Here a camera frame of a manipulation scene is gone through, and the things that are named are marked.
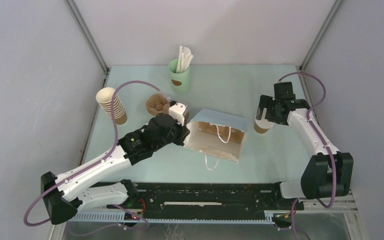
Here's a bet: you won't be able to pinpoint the white wrapped straws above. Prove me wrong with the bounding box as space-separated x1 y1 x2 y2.
175 45 194 74

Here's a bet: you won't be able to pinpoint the stack of brown paper cups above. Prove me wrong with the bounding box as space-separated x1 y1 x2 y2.
95 87 128 125

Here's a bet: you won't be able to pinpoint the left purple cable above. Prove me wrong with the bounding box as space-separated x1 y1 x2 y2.
23 80 173 231

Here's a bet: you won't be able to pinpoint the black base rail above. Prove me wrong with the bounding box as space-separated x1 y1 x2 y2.
120 182 303 222

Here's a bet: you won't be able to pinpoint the brown paper coffee cup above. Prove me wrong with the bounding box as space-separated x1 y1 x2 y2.
254 119 275 134

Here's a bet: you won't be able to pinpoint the green cup holder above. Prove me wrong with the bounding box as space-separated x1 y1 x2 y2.
168 59 191 94

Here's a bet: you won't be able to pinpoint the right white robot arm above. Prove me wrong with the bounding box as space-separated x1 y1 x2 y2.
254 82 354 209

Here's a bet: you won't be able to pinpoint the light blue paper bag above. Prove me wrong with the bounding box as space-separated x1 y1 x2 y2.
184 108 248 163

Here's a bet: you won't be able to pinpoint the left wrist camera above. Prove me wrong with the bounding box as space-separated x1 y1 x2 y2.
168 101 190 126

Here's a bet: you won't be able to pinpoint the white plastic cup lid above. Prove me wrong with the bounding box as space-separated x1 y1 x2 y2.
254 108 275 132

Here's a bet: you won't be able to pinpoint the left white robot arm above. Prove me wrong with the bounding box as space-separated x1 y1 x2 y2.
40 113 189 225

